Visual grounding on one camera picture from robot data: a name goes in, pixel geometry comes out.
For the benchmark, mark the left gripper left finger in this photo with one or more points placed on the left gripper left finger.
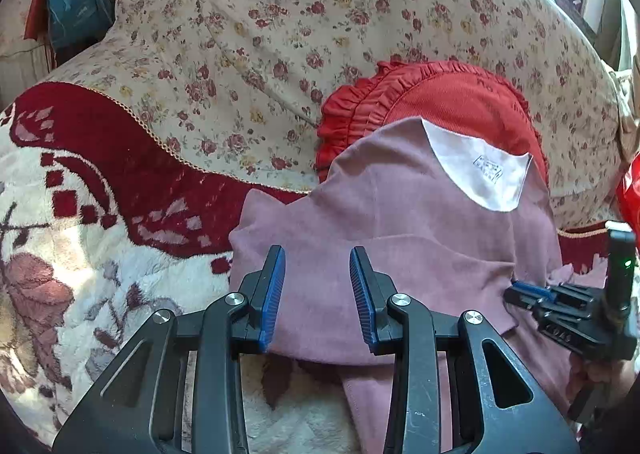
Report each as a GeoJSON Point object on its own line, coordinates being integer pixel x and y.
{"type": "Point", "coordinates": [136, 404]}

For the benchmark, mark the red white plush blanket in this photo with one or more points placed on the red white plush blanket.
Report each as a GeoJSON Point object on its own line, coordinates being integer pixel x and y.
{"type": "Point", "coordinates": [101, 226]}

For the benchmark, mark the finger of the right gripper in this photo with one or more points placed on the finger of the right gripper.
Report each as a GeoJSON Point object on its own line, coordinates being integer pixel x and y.
{"type": "Point", "coordinates": [531, 289]}
{"type": "Point", "coordinates": [520, 297]}

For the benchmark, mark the red ruffled cushion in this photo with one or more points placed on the red ruffled cushion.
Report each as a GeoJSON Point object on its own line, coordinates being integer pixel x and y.
{"type": "Point", "coordinates": [459, 97]}

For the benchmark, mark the person's right hand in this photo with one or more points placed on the person's right hand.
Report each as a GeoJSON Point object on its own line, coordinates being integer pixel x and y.
{"type": "Point", "coordinates": [619, 376]}

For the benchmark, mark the mauve pink garment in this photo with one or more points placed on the mauve pink garment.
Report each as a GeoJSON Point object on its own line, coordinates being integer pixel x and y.
{"type": "Point", "coordinates": [389, 194]}

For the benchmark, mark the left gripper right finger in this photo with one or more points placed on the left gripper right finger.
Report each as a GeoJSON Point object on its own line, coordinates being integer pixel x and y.
{"type": "Point", "coordinates": [496, 404]}

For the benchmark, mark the floral beige quilt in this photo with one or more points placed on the floral beige quilt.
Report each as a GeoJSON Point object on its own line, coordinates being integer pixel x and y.
{"type": "Point", "coordinates": [237, 86]}

